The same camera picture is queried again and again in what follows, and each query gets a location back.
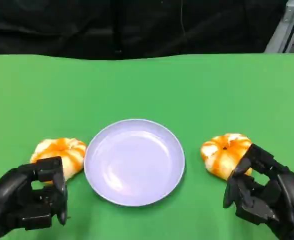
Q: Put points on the lilac plate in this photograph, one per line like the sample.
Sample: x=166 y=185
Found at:
x=134 y=162

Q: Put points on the green table cloth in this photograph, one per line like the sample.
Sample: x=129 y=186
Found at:
x=147 y=95

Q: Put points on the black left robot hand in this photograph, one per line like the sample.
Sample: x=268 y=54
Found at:
x=9 y=192

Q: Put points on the orange white toy bread roll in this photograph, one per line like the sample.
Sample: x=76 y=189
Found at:
x=62 y=150
x=222 y=155

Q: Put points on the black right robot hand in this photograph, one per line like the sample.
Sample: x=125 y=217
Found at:
x=284 y=197

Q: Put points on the black backdrop curtain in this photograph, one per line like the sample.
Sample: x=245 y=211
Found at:
x=87 y=27

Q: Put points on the grey aluminium frame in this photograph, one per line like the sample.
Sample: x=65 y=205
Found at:
x=284 y=30

